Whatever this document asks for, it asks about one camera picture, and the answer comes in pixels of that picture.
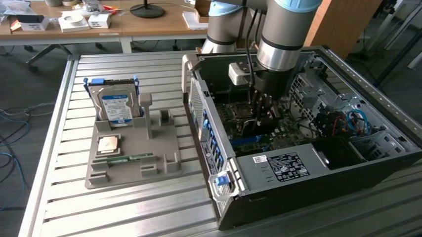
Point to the wooden cabinet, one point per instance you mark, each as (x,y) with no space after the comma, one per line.
(346,29)

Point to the grey parts rack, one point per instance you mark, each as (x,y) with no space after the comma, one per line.
(138,145)

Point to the brown cardboard box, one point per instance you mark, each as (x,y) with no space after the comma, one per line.
(202,7)

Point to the green motherboard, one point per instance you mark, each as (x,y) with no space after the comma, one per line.
(290,123)

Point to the grey power supply with label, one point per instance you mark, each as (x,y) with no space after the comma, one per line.
(257,170)

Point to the hard disk in blue caddy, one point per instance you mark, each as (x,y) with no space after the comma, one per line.
(115,106)

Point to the black round lamp base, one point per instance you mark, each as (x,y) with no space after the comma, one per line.
(146,11)

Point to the silver CPU socket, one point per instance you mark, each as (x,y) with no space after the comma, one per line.
(239,111)

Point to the flat white box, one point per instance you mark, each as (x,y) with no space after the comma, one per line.
(74,28)

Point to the red book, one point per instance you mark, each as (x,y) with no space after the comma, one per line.
(14,26)

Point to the beige tape roll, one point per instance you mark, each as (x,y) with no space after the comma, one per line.
(70,2)

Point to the white paper stack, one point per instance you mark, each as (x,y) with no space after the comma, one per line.
(194,21)

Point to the green RAM stick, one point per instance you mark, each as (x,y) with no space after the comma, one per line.
(123,158)

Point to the white box with black lid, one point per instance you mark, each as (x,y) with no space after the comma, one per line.
(33,24)

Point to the blue expansion slot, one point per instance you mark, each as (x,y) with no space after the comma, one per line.
(246,141)

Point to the blue case latch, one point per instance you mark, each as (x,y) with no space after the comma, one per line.
(222,179)

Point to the wooden desk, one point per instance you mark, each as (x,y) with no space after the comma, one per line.
(39,34)
(155,24)

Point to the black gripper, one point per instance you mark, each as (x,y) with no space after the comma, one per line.
(274,81)

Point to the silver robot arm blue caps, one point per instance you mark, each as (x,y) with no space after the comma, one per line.
(284,29)

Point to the white tape roll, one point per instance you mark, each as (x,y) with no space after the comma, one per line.
(73,18)

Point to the black low-profile graphics card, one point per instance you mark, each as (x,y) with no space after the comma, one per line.
(264,129)

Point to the copper-topped CPU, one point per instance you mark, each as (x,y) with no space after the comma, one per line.
(109,145)

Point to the black open PC case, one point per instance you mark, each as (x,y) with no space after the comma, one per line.
(297,202)

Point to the silver disk bay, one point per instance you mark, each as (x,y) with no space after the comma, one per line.
(380,148)

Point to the white box with label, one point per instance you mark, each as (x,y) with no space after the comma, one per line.
(99,21)

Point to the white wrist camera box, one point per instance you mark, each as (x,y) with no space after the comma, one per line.
(239,74)

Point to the grey cup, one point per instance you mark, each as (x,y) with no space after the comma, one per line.
(53,2)

